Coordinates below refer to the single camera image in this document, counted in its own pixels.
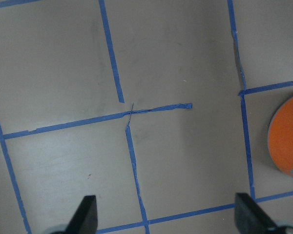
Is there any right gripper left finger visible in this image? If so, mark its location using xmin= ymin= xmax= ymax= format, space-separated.
xmin=64 ymin=195 xmax=98 ymax=234

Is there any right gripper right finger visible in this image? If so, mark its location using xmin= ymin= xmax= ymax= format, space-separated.
xmin=234 ymin=193 xmax=286 ymax=234

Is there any orange metal can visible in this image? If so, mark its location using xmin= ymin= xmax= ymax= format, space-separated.
xmin=267 ymin=97 xmax=293 ymax=178

